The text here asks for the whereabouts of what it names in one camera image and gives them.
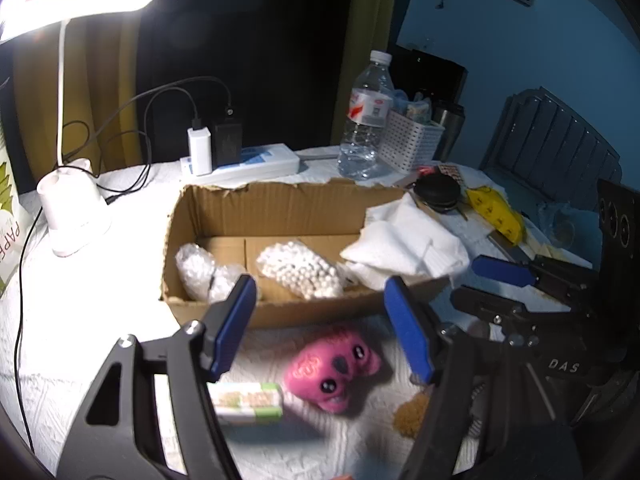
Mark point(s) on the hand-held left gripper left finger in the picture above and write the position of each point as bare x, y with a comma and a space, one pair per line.
232, 325

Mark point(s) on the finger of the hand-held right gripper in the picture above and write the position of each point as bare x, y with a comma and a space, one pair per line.
502, 270
480, 305

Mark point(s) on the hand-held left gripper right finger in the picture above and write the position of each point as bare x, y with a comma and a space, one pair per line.
407, 332

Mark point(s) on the pink plush toy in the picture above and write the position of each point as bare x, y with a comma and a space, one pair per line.
330, 367

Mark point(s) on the cardboard box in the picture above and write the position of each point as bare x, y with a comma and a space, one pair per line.
270, 210

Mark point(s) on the yellow packet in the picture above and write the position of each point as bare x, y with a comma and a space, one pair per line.
497, 210

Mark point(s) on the small bag of foam balls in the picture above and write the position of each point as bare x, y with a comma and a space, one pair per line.
200, 270

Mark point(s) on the green and white packet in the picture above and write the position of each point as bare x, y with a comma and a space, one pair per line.
245, 402

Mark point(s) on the brown sponge piece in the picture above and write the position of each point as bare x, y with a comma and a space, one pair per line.
412, 417

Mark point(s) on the large bag of foam balls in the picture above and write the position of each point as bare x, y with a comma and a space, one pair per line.
300, 267

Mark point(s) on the white folded cloth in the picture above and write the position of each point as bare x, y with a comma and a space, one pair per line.
405, 240

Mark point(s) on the black round case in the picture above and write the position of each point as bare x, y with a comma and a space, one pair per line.
437, 192

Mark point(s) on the pill blister pack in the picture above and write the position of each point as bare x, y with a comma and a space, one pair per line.
451, 172

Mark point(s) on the dark blue chair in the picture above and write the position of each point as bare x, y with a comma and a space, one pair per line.
555, 150

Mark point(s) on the white textured tablecloth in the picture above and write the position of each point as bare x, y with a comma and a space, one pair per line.
100, 320

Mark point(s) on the metal cup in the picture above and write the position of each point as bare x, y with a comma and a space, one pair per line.
450, 125

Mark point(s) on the white plastic basket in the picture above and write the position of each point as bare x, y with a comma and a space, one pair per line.
410, 142

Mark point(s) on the white power strip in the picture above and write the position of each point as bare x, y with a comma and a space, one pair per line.
267, 160

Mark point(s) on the white charger plug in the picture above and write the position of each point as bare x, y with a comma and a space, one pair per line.
200, 150

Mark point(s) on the packets in basket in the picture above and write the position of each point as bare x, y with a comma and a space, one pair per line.
415, 107

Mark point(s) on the black power adapter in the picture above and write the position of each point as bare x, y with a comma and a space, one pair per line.
227, 140

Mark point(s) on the white desk lamp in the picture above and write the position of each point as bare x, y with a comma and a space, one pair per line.
75, 210

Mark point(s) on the clear water bottle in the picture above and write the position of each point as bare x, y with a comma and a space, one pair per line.
362, 130

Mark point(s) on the black appliance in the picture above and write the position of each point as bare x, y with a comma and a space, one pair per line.
430, 72

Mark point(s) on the printed paper bag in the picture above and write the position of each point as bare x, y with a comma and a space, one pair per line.
10, 220

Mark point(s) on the yellow curtain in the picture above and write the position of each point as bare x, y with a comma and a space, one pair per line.
365, 50

